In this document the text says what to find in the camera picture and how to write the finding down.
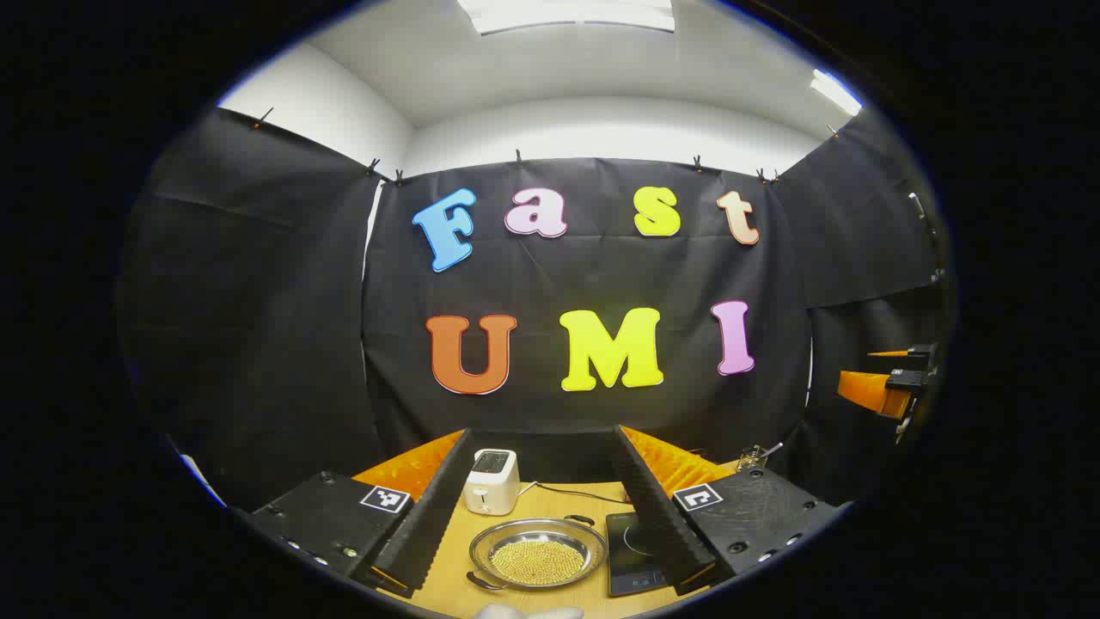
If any white toaster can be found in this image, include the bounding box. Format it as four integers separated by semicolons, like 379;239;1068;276
463;449;521;517

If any pile of soybeans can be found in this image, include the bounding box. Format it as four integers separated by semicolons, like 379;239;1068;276
490;539;587;587

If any steel pot with black handles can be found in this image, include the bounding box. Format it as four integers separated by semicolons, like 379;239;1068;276
466;514;608;592

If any black power cable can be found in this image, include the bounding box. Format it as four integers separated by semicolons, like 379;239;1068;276
533;483;628;505

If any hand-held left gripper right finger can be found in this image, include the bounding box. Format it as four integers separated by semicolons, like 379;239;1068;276
613;424;852;597

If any black induction cooktop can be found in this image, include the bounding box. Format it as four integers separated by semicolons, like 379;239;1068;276
605;512;671;598

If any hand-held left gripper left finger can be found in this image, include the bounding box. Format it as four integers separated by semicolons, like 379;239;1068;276
249;427;475;600

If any ceiling light panel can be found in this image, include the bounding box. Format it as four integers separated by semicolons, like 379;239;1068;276
810;69;863;117
455;0;677;35

